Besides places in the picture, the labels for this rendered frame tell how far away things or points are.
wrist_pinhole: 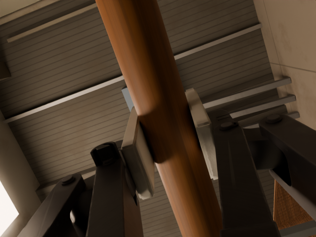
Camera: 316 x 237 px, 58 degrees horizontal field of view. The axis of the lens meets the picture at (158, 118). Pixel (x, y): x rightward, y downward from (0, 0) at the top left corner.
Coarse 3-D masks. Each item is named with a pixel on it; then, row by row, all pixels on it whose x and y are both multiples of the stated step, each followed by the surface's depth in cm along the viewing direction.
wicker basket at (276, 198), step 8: (280, 192) 187; (280, 200) 189; (288, 200) 189; (280, 208) 191; (288, 208) 192; (296, 208) 192; (280, 216) 193; (288, 216) 193; (296, 216) 194; (304, 216) 191; (280, 224) 196; (288, 224) 193; (296, 224) 190
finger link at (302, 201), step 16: (272, 128) 11; (288, 128) 10; (304, 128) 10; (288, 144) 10; (304, 144) 9; (288, 160) 10; (304, 160) 9; (272, 176) 12; (288, 176) 11; (304, 176) 9; (288, 192) 11; (304, 192) 9; (304, 208) 10
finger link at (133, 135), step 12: (132, 108) 19; (132, 120) 17; (132, 132) 15; (132, 144) 13; (144, 144) 16; (132, 156) 13; (144, 156) 15; (132, 168) 13; (144, 168) 14; (144, 180) 14; (144, 192) 14
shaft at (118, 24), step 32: (96, 0) 14; (128, 0) 13; (128, 32) 14; (160, 32) 14; (128, 64) 15; (160, 64) 14; (160, 96) 15; (160, 128) 15; (192, 128) 16; (160, 160) 16; (192, 160) 16; (192, 192) 17; (192, 224) 18
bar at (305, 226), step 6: (306, 222) 123; (312, 222) 122; (288, 228) 124; (294, 228) 123; (300, 228) 122; (306, 228) 121; (312, 228) 120; (282, 234) 122; (288, 234) 121; (294, 234) 121; (300, 234) 121; (306, 234) 121; (312, 234) 121
